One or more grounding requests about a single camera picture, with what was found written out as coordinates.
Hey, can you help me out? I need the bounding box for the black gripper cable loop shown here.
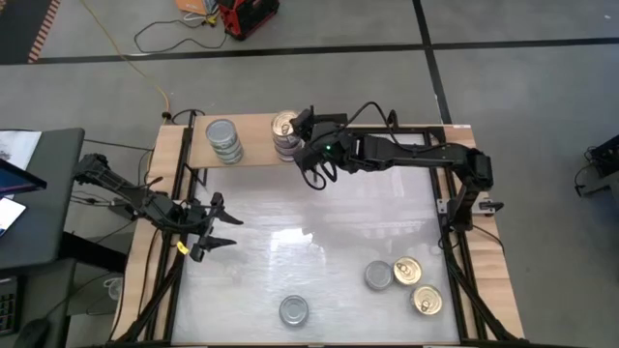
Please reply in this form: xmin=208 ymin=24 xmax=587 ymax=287
xmin=299 ymin=159 xmax=339 ymax=192

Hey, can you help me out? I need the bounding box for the black floor tape strip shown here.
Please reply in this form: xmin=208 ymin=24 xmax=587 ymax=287
xmin=28 ymin=37 xmax=619 ymax=67
xmin=410 ymin=0 xmax=454 ymax=126

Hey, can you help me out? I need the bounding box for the black floor cable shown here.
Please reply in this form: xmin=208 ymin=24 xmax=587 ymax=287
xmin=133 ymin=16 xmax=228 ymax=54

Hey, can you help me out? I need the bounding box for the white paper sheet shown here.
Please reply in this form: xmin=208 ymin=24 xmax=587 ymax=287
xmin=0 ymin=129 xmax=44 ymax=170

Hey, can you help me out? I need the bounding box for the dark grey desk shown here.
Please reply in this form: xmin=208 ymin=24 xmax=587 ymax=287
xmin=0 ymin=128 xmax=86 ymax=272

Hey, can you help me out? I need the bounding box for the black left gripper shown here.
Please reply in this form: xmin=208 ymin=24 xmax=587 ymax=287
xmin=162 ymin=191 xmax=244 ymax=263

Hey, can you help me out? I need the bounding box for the black aluminium table frame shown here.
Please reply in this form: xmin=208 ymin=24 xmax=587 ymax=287
xmin=103 ymin=123 xmax=528 ymax=348

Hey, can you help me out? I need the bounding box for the clear tape roll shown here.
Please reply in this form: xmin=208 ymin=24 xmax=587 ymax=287
xmin=103 ymin=276 xmax=125 ymax=302

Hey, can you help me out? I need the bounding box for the yellow power cord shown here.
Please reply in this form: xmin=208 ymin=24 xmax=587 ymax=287
xmin=79 ymin=0 xmax=171 ymax=115

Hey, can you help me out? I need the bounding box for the orange flat item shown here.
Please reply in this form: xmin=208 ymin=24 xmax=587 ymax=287
xmin=174 ymin=0 xmax=219 ymax=15

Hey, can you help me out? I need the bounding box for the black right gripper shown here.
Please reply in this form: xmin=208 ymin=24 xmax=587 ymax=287
xmin=291 ymin=106 xmax=359 ymax=173

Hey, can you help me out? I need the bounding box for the black mat striped edge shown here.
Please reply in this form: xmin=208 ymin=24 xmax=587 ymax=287
xmin=0 ymin=0 xmax=62 ymax=65

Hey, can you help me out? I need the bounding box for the black equipment on floor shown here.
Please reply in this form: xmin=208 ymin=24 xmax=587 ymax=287
xmin=574 ymin=133 xmax=619 ymax=199

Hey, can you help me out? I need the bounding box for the light wood side board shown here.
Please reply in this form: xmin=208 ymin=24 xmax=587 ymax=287
xmin=113 ymin=124 xmax=190 ymax=339
xmin=444 ymin=124 xmax=526 ymax=339

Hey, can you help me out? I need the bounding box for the wooden shelf black frame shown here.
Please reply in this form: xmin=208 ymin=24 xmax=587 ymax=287
xmin=181 ymin=109 xmax=313 ymax=170

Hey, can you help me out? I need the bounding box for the red black equipment box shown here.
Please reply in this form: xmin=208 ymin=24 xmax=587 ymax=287
xmin=216 ymin=0 xmax=280 ymax=41

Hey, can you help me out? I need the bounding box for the dark laptop screen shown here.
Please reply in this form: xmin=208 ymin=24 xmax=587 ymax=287
xmin=0 ymin=158 xmax=48 ymax=198

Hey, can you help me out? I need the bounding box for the black keyboard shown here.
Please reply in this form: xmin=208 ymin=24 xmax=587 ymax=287
xmin=0 ymin=275 xmax=20 ymax=337

